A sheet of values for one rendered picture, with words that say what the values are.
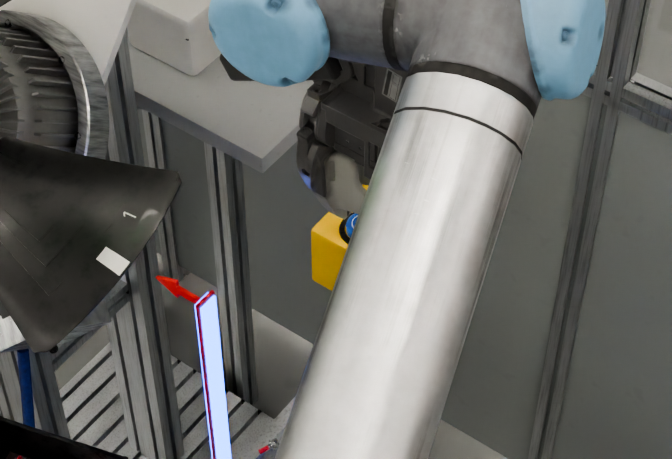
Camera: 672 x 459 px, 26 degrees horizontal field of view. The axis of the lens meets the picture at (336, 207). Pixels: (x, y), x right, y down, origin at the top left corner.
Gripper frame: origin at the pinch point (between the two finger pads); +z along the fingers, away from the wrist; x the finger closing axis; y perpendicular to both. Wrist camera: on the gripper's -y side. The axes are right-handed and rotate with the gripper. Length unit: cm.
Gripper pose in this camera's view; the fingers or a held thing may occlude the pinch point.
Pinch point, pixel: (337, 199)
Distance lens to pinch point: 115.9
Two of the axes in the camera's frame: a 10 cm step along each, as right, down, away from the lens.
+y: 8.1, 4.3, -4.0
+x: 5.9, -5.9, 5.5
